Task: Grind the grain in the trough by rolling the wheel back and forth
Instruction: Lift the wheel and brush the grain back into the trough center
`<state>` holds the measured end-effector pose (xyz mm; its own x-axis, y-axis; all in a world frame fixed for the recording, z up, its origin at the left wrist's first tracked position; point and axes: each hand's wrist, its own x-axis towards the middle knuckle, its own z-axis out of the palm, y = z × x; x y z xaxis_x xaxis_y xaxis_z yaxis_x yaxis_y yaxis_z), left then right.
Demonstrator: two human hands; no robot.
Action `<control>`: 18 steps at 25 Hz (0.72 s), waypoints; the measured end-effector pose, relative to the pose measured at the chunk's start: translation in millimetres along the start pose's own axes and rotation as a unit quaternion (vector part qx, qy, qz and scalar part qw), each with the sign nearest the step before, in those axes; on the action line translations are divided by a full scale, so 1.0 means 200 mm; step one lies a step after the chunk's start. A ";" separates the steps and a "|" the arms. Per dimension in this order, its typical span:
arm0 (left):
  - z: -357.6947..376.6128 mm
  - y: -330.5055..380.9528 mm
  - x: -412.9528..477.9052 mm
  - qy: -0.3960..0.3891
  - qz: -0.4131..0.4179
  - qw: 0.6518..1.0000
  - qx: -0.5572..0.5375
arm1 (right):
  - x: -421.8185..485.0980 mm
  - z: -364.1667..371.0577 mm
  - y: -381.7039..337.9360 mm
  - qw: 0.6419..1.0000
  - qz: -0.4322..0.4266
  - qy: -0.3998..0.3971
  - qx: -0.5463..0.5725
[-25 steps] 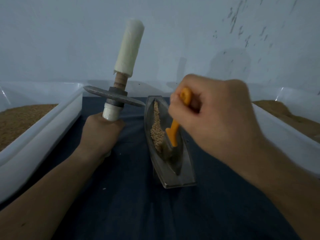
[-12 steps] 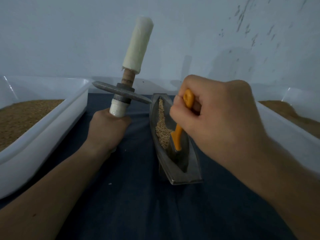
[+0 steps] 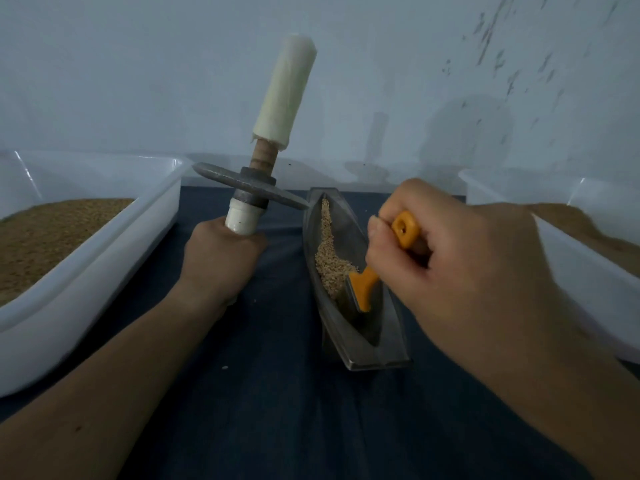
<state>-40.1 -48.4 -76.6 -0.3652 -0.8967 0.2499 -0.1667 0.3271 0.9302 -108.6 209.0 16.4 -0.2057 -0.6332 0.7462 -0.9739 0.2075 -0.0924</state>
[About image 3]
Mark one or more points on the person's right hand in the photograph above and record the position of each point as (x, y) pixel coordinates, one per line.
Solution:
(470, 285)

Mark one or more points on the person's left hand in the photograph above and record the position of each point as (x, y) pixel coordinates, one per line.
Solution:
(215, 263)

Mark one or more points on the small ground grain portion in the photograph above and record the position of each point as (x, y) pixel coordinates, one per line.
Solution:
(330, 265)

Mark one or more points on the white plastic tray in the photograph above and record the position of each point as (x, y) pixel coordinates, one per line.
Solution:
(100, 285)
(600, 295)

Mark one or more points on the boat-shaped metal grinding trough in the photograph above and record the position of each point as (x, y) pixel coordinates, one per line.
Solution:
(340, 220)

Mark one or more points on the person's left forearm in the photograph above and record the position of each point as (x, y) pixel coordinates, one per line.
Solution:
(90, 405)

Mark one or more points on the dark blue tablecloth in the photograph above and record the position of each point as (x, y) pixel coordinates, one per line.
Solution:
(270, 425)

